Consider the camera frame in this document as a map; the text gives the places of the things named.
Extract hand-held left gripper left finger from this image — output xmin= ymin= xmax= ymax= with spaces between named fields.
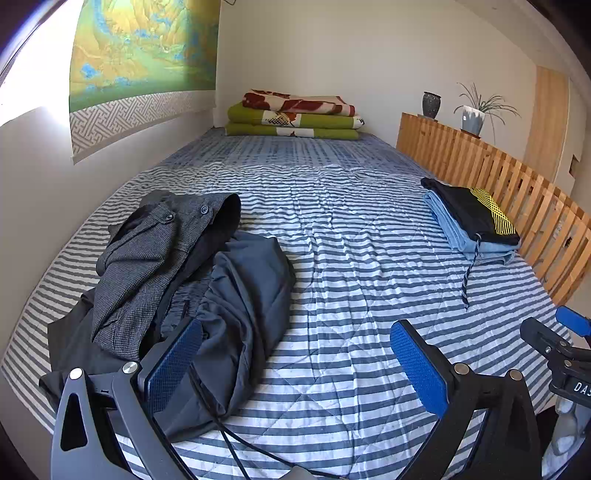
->
xmin=51 ymin=318 xmax=206 ymax=480

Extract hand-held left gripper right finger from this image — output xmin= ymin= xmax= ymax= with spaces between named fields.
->
xmin=390 ymin=320 xmax=542 ymax=480

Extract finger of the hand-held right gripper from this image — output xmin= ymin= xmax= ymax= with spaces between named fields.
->
xmin=556 ymin=306 xmax=591 ymax=337
xmin=520 ymin=318 xmax=575 ymax=365

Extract dark blue-grey garment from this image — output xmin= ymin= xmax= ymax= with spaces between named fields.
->
xmin=39 ymin=230 xmax=296 ymax=444

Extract grey checked button shirt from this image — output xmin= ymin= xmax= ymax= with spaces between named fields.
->
xmin=91 ymin=189 xmax=242 ymax=363

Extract folded light blue jeans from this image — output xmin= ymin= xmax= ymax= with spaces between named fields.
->
xmin=423 ymin=189 xmax=517 ymax=266

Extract striped bed quilt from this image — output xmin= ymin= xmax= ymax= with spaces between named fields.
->
xmin=0 ymin=126 xmax=573 ymax=480

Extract light wooden panel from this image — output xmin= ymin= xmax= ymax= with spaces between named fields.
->
xmin=523 ymin=65 xmax=578 ymax=183

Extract potted spider plant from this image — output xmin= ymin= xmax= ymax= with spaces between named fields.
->
xmin=453 ymin=82 xmax=522 ymax=145

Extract dark speckled vase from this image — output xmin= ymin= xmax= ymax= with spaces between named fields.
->
xmin=421 ymin=91 xmax=442 ymax=121

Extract green folded blanket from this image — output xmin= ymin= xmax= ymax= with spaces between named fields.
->
xmin=225 ymin=102 xmax=366 ymax=141

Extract red floral folded blanket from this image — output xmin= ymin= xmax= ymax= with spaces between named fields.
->
xmin=243 ymin=89 xmax=356 ymax=117

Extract black cable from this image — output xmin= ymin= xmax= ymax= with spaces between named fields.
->
xmin=188 ymin=362 xmax=345 ymax=480

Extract wooden slatted bed rail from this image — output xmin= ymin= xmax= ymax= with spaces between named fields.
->
xmin=396 ymin=112 xmax=588 ymax=306

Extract landscape wall poster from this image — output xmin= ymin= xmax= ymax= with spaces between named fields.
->
xmin=68 ymin=0 xmax=221 ymax=164

